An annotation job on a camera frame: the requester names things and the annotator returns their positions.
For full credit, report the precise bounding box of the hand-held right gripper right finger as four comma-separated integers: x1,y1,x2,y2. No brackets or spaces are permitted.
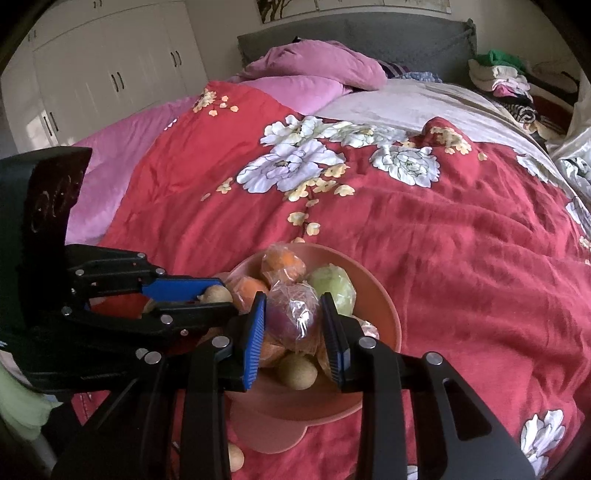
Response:
320,292,536,480

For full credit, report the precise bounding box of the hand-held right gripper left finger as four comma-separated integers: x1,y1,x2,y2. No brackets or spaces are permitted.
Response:
51,292,269,480

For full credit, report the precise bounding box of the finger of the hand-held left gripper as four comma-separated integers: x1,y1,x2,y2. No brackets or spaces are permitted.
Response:
60,300,240,344
65,244,227,301

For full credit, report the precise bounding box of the plastic red apple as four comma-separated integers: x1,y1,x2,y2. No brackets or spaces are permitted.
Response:
268,284,324,352

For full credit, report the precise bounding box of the plastic green fruit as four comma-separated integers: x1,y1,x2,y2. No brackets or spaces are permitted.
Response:
307,264,357,317

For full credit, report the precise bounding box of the pink flower-shaped bowl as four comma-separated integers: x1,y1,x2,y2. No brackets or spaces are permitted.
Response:
203,242,402,455

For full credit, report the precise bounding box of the light green cloth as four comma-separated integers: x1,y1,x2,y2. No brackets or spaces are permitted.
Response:
0,355,63,441

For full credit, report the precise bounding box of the red floral blanket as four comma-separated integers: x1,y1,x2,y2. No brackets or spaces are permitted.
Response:
74,80,591,480

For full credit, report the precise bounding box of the pink quilt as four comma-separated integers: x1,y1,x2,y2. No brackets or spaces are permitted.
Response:
69,39,389,245

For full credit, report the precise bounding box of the white wardrobe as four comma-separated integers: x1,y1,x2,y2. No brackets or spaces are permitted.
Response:
0,0,208,160

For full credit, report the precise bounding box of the grey bed sheet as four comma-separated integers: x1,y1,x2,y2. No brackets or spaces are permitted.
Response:
318,80,555,185

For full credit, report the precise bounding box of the striped purple cloth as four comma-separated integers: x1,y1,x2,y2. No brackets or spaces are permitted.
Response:
383,62,444,85

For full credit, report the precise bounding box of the white patterned cloth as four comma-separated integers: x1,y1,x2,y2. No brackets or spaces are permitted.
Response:
551,154,591,232

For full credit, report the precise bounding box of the grey headboard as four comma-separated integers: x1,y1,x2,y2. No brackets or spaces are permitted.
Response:
238,14,477,86

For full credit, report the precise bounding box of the pile of folded clothes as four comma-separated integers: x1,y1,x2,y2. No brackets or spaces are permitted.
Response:
467,48,578,139

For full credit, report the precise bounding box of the wall picture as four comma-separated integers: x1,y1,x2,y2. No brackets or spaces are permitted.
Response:
256,0,453,24

